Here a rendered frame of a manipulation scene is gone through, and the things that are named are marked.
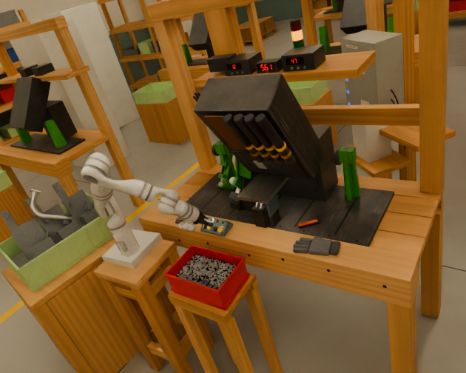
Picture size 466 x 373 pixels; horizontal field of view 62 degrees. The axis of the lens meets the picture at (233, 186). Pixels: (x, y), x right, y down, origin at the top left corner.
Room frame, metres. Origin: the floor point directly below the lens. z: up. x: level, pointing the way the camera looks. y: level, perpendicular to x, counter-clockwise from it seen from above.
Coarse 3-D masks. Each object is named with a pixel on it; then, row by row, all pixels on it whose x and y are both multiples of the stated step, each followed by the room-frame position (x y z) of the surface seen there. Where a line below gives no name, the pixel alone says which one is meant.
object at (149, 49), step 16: (112, 0) 8.49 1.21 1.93; (160, 0) 8.33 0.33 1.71; (144, 16) 8.04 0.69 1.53; (192, 16) 7.16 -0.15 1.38; (112, 32) 8.76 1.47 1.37; (128, 48) 9.15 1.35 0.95; (144, 48) 8.32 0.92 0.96; (160, 48) 7.98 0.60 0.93; (144, 64) 9.17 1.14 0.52; (144, 80) 8.83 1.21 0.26; (160, 80) 8.23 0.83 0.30
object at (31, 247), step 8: (8, 216) 2.05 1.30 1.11; (8, 224) 2.04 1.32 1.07; (16, 224) 2.05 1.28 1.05; (24, 224) 2.07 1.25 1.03; (32, 224) 2.08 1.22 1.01; (16, 232) 2.03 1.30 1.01; (24, 232) 2.04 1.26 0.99; (32, 232) 2.05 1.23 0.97; (16, 240) 2.01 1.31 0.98; (24, 240) 2.02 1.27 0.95; (32, 240) 2.03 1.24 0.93; (40, 240) 2.04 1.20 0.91; (48, 240) 2.00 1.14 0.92; (24, 248) 1.99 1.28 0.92; (32, 248) 1.96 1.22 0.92; (40, 248) 1.97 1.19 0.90; (48, 248) 1.98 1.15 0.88; (32, 256) 1.97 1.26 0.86
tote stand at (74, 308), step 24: (96, 264) 1.84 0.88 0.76; (24, 288) 1.78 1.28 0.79; (48, 288) 1.72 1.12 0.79; (72, 288) 1.74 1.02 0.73; (96, 288) 1.80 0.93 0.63; (48, 312) 1.64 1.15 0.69; (72, 312) 1.70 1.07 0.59; (96, 312) 1.76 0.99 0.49; (72, 336) 1.66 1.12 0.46; (96, 336) 1.72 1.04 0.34; (120, 336) 1.79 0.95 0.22; (72, 360) 1.61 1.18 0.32; (96, 360) 1.67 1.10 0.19; (120, 360) 1.74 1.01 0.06
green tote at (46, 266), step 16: (64, 208) 2.30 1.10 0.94; (96, 224) 2.00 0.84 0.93; (64, 240) 1.88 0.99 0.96; (80, 240) 1.92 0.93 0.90; (96, 240) 1.97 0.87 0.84; (48, 256) 1.81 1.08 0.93; (64, 256) 1.85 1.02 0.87; (80, 256) 1.89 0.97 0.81; (16, 272) 1.87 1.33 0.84; (32, 272) 1.74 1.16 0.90; (48, 272) 1.78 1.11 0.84; (32, 288) 1.72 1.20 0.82
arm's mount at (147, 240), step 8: (136, 232) 1.85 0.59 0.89; (144, 232) 1.82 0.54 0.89; (152, 232) 1.80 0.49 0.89; (136, 240) 1.77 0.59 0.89; (144, 240) 1.75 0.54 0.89; (152, 240) 1.72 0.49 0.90; (160, 240) 1.75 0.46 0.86; (112, 248) 1.77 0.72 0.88; (144, 248) 1.67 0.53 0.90; (152, 248) 1.70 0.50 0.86; (104, 256) 1.72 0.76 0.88; (112, 256) 1.69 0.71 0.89; (120, 256) 1.67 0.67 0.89; (136, 256) 1.62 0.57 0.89; (144, 256) 1.65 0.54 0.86; (120, 264) 1.64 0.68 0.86; (128, 264) 1.60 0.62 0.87; (136, 264) 1.60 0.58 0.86
